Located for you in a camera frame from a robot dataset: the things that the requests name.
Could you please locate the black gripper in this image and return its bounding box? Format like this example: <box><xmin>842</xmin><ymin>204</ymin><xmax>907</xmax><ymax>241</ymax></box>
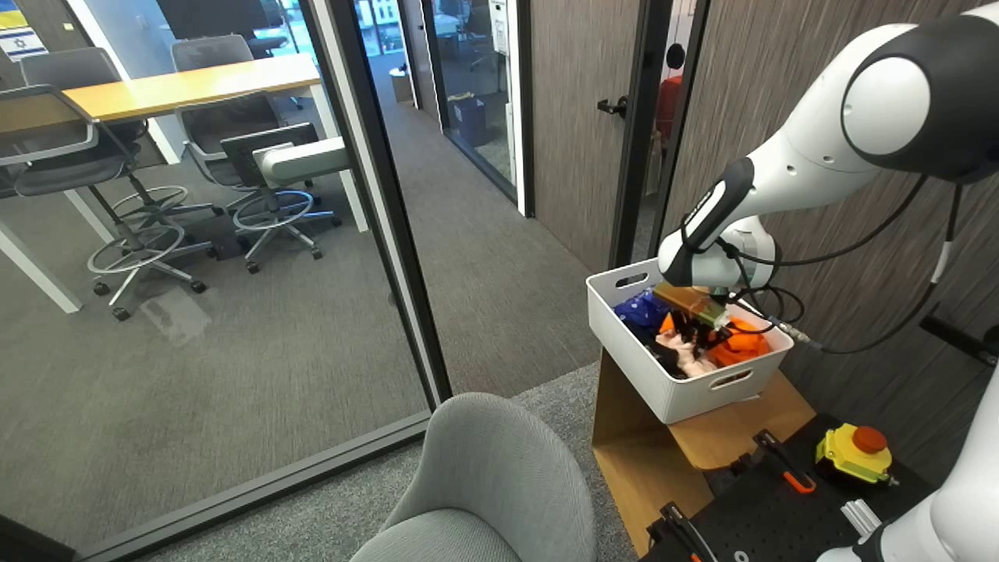
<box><xmin>686</xmin><ymin>302</ymin><xmax>736</xmax><ymax>351</ymax></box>

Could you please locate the orange cloth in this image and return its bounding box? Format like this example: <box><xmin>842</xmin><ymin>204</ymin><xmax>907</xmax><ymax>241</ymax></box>
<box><xmin>652</xmin><ymin>308</ymin><xmax>778</xmax><ymax>368</ymax></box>

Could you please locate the white plastic basket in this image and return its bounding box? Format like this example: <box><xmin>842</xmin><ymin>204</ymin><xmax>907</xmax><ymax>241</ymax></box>
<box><xmin>585</xmin><ymin>255</ymin><xmax>797</xmax><ymax>427</ymax></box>

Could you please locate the grey plastic chair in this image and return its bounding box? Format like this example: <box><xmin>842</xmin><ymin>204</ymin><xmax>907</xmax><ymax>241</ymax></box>
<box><xmin>347</xmin><ymin>390</ymin><xmax>598</xmax><ymax>562</ymax></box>

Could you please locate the grey swivel office chair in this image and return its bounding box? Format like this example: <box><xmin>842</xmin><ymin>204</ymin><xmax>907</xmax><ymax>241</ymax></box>
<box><xmin>0</xmin><ymin>45</ymin><xmax>212</xmax><ymax>325</ymax></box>
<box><xmin>168</xmin><ymin>30</ymin><xmax>354</xmax><ymax>276</ymax></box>

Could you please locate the dark brown cloth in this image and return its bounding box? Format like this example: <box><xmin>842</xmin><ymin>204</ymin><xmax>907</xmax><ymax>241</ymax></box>
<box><xmin>666</xmin><ymin>345</ymin><xmax>725</xmax><ymax>382</ymax></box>

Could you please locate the blue cloth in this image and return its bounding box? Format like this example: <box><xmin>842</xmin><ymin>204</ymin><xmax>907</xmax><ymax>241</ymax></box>
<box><xmin>613</xmin><ymin>287</ymin><xmax>669</xmax><ymax>339</ymax></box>

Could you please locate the wooden stand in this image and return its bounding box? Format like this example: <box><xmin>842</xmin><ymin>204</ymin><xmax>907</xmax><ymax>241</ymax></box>
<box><xmin>590</xmin><ymin>345</ymin><xmax>820</xmax><ymax>559</ymax></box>

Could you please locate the yellow emergency stop button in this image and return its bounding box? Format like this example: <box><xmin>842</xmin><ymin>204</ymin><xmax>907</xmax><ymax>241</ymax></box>
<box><xmin>810</xmin><ymin>419</ymin><xmax>900</xmax><ymax>489</ymax></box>

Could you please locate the black perforated robot table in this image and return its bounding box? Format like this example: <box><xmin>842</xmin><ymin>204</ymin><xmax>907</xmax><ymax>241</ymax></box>
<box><xmin>637</xmin><ymin>415</ymin><xmax>940</xmax><ymax>562</ymax></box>

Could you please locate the person in red top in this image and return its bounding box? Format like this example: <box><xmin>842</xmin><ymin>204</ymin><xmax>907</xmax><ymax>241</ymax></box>
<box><xmin>652</xmin><ymin>39</ymin><xmax>689</xmax><ymax>142</ymax></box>

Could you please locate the silver aluminium profile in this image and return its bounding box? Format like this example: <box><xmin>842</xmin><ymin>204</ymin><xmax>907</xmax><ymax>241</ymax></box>
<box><xmin>840</xmin><ymin>497</ymin><xmax>886</xmax><ymax>541</ymax></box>

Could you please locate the wooden top office table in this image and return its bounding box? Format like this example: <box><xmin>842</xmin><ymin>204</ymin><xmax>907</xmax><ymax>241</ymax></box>
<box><xmin>0</xmin><ymin>54</ymin><xmax>372</xmax><ymax>315</ymax></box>

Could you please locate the yellowish wrist camera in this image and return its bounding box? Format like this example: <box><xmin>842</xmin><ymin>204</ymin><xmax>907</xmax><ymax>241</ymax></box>
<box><xmin>652</xmin><ymin>278</ymin><xmax>730</xmax><ymax>332</ymax></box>

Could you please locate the orange handled black clamp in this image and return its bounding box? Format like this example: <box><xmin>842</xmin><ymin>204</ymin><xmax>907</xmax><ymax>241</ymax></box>
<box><xmin>751</xmin><ymin>427</ymin><xmax>820</xmax><ymax>500</ymax></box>

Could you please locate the black door frame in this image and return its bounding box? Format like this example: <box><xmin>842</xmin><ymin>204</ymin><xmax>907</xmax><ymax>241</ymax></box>
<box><xmin>608</xmin><ymin>0</ymin><xmax>711</xmax><ymax>268</ymax></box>

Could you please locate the glass door white frame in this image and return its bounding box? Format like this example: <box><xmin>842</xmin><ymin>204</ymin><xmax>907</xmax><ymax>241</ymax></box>
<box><xmin>417</xmin><ymin>0</ymin><xmax>535</xmax><ymax>218</ymax></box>

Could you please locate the black glass wall post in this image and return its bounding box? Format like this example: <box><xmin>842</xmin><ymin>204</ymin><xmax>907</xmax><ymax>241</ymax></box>
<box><xmin>300</xmin><ymin>0</ymin><xmax>457</xmax><ymax>406</ymax></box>

